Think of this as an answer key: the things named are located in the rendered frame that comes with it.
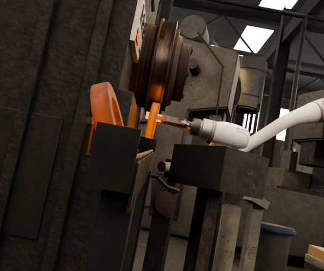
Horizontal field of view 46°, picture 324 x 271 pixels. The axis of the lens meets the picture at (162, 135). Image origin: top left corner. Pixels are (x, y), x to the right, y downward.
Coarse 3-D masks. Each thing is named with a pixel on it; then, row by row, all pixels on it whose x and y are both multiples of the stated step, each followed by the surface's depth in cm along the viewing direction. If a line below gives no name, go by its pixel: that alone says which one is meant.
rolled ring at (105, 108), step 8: (96, 88) 67; (104, 88) 67; (112, 88) 75; (96, 96) 66; (104, 96) 65; (112, 96) 72; (96, 104) 64; (104, 104) 64; (112, 104) 75; (96, 112) 64; (104, 112) 64; (112, 112) 66; (120, 112) 80; (96, 120) 63; (104, 120) 63; (112, 120) 64; (120, 120) 78
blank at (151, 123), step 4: (152, 104) 158; (156, 104) 159; (152, 108) 156; (156, 108) 157; (152, 112) 155; (156, 112) 155; (152, 116) 155; (156, 116) 155; (148, 120) 155; (152, 120) 155; (148, 124) 155; (152, 124) 155; (148, 128) 156; (152, 128) 155; (148, 132) 157; (152, 132) 157; (148, 136) 159; (152, 136) 160
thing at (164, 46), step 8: (168, 24) 173; (176, 24) 172; (160, 32) 167; (168, 32) 168; (160, 40) 165; (168, 40) 165; (160, 48) 164; (168, 48) 164; (160, 56) 164; (168, 56) 163; (160, 64) 164; (168, 64) 162; (152, 72) 164; (160, 72) 164; (152, 80) 165; (160, 80) 165; (152, 88) 167; (160, 88) 167; (152, 96) 170; (160, 96) 169; (160, 104) 171; (160, 112) 179
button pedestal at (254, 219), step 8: (248, 200) 243; (256, 200) 235; (264, 200) 235; (256, 208) 241; (264, 208) 234; (248, 216) 247; (256, 216) 240; (248, 224) 243; (256, 224) 240; (248, 232) 240; (256, 232) 239; (248, 240) 238; (256, 240) 238; (248, 248) 238; (256, 248) 238; (248, 256) 237; (240, 264) 244; (248, 264) 237
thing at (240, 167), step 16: (176, 144) 136; (176, 160) 134; (192, 160) 127; (208, 160) 121; (224, 160) 115; (240, 160) 119; (256, 160) 123; (176, 176) 132; (192, 176) 125; (208, 176) 119; (224, 176) 115; (240, 176) 119; (256, 176) 123; (208, 192) 128; (240, 192) 119; (256, 192) 124; (208, 208) 128; (192, 224) 131; (208, 224) 128; (192, 240) 129; (208, 240) 128; (192, 256) 127; (208, 256) 128
